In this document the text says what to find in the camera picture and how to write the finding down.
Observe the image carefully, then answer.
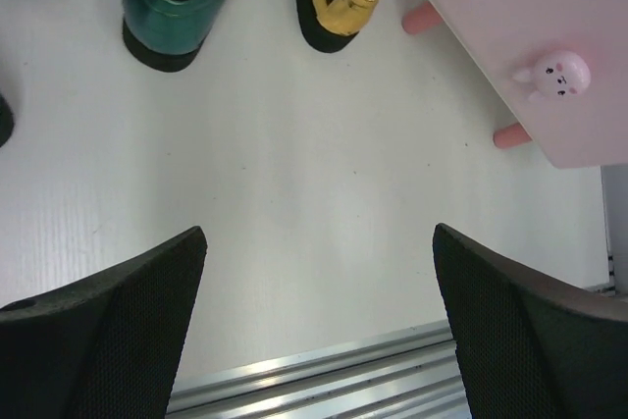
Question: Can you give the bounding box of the white plastic shoe cabinet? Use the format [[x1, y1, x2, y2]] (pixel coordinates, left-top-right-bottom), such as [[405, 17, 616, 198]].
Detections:
[[401, 1, 531, 150]]

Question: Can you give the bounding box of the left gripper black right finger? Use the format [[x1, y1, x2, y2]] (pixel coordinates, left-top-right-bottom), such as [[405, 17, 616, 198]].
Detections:
[[433, 224, 627, 418]]

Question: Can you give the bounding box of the light pink drawer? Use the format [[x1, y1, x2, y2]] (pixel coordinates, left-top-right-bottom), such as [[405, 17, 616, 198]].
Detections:
[[429, 0, 627, 168]]

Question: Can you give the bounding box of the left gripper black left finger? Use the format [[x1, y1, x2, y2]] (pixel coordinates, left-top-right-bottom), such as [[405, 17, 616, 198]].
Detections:
[[1, 227, 207, 418]]

